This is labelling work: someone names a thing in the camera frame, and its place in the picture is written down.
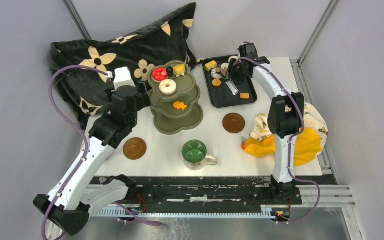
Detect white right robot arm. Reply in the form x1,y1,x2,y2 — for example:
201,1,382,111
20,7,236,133
228,41,305,204

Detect green enamel mug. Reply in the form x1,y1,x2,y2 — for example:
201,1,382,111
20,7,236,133
181,139,219,171

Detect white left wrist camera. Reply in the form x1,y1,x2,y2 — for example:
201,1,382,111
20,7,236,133
113,67,135,91

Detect yellow layered cake slice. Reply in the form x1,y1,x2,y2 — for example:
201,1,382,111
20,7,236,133
204,60,218,72

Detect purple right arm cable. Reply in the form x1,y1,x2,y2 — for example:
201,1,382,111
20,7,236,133
233,41,321,225

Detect yellow cloth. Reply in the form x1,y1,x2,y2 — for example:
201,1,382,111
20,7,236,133
241,128,327,167

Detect chocolate striped white donut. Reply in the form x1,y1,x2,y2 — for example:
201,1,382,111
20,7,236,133
210,67,223,80

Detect orange fish biscuit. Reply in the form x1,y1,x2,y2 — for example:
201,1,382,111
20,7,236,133
172,101,188,111

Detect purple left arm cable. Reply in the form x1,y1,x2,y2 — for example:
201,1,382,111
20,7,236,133
41,65,163,240

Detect brown wooden coaster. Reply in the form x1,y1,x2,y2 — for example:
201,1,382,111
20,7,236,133
222,113,246,134
122,137,147,160

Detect red flower donut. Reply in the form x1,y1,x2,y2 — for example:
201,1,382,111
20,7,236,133
151,67,168,83

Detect white round pastry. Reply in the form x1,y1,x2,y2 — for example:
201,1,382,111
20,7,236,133
220,62,229,75

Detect white glazed donut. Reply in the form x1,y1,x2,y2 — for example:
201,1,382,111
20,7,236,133
228,55,238,63

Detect round orange biscuit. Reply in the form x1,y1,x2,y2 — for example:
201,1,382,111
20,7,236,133
211,79,222,88

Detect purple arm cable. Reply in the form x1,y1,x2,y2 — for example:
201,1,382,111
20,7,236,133
41,65,163,240
233,41,321,225

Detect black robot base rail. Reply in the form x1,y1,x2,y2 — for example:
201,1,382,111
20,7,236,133
119,176,303,214

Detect black dessert tray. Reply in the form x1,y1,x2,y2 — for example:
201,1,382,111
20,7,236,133
203,68,258,108

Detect white ring donut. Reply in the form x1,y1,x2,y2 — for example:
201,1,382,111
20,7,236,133
159,79,177,96

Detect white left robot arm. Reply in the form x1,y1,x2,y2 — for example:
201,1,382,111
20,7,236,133
33,80,148,236

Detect white patterned cloth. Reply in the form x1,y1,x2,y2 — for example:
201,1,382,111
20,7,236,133
249,102,328,142

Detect square waffle biscuit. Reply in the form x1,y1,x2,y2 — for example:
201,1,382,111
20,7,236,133
239,92,250,100

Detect metal serving tongs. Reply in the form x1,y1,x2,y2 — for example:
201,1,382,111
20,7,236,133
215,64,239,96

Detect green three-tier serving stand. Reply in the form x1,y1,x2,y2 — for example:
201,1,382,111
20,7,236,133
148,60,204,135

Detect black floral pillow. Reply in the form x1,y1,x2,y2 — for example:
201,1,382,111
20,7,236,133
49,2,197,129

